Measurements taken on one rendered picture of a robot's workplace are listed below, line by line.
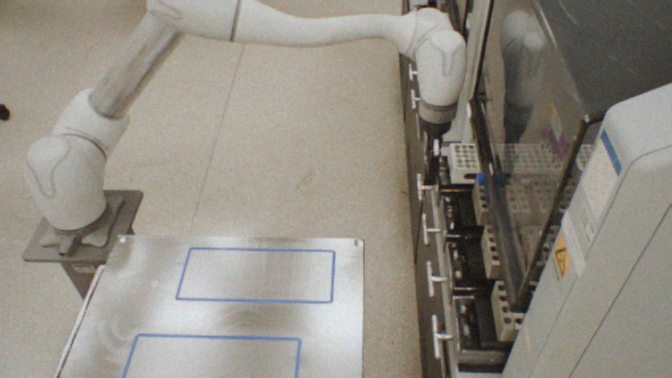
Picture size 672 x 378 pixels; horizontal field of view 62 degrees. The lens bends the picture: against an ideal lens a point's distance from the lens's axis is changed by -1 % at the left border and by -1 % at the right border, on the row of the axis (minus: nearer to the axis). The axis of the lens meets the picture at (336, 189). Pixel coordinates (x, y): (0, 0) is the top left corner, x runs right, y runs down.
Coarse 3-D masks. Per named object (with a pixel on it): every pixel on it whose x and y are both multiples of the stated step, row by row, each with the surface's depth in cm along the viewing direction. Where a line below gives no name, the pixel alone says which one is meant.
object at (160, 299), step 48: (144, 240) 134; (192, 240) 134; (240, 240) 133; (288, 240) 133; (336, 240) 132; (96, 288) 125; (144, 288) 124; (192, 288) 124; (240, 288) 124; (288, 288) 123; (336, 288) 123; (96, 336) 116; (144, 336) 116; (192, 336) 115; (240, 336) 115; (288, 336) 115; (336, 336) 115
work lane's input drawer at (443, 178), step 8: (440, 160) 151; (440, 168) 149; (448, 168) 148; (416, 176) 157; (440, 176) 147; (448, 176) 147; (440, 184) 145; (448, 184) 145; (456, 184) 145; (464, 184) 145; (472, 184) 145; (440, 192) 145; (448, 192) 145; (456, 192) 145
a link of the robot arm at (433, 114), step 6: (420, 96) 132; (420, 102) 133; (456, 102) 130; (420, 108) 133; (426, 108) 131; (432, 108) 129; (438, 108) 129; (444, 108) 129; (450, 108) 129; (456, 108) 132; (420, 114) 134; (426, 114) 132; (432, 114) 131; (438, 114) 130; (444, 114) 130; (450, 114) 131; (432, 120) 132; (438, 120) 131; (444, 120) 131; (450, 120) 132
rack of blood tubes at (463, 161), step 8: (456, 144) 149; (464, 144) 149; (472, 144) 148; (456, 152) 148; (464, 152) 148; (472, 152) 148; (448, 160) 150; (456, 160) 145; (464, 160) 145; (472, 160) 145; (456, 168) 142; (464, 168) 142; (472, 168) 142; (456, 176) 144; (464, 176) 148; (472, 176) 148
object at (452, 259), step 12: (456, 252) 129; (444, 264) 137; (456, 264) 127; (432, 276) 132; (444, 276) 132; (456, 276) 125; (468, 276) 126; (432, 288) 130; (456, 288) 124; (468, 288) 124; (480, 288) 124; (492, 288) 124
